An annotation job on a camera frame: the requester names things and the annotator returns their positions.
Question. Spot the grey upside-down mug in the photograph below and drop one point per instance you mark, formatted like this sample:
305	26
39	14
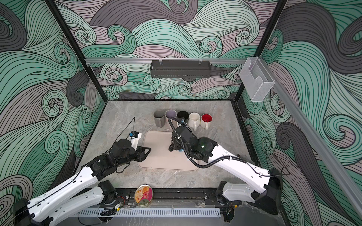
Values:
159	118

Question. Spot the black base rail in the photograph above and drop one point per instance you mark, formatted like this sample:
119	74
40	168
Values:
207	196

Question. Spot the beige rectangular tray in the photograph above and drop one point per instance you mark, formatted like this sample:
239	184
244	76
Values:
160	157

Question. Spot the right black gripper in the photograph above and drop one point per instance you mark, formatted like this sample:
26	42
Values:
177	145

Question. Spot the aluminium rail wall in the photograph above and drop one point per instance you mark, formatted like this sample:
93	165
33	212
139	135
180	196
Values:
127	60
290	98

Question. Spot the clear acrylic wall holder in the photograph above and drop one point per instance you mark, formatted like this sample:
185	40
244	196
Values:
257	78

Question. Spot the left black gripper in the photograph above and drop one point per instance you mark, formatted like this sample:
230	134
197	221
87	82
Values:
140	154

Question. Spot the black mug white base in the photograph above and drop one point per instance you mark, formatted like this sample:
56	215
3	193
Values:
183	116

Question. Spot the aluminium rail right wall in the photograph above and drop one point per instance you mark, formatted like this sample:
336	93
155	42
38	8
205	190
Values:
290	98

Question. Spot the black wall shelf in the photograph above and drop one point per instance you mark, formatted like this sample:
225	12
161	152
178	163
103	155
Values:
180	69

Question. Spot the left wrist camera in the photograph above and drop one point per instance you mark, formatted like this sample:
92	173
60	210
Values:
135	137

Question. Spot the pink upside-down mug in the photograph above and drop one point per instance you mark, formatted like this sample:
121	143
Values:
170	114

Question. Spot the black speckled upside-down mug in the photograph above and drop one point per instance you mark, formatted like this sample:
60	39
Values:
171	147

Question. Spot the round colourful tin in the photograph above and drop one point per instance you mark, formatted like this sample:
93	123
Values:
143	195

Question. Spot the cream mug red inside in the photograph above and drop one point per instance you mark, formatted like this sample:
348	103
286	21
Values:
205	121

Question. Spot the white slotted cable duct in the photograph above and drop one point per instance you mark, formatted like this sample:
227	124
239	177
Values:
154	212

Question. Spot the aluminium rail back wall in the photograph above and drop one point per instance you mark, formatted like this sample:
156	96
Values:
127	60

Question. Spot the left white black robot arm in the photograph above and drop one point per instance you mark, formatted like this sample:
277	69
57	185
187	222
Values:
84	189

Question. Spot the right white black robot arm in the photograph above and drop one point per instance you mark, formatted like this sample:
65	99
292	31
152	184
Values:
260	186

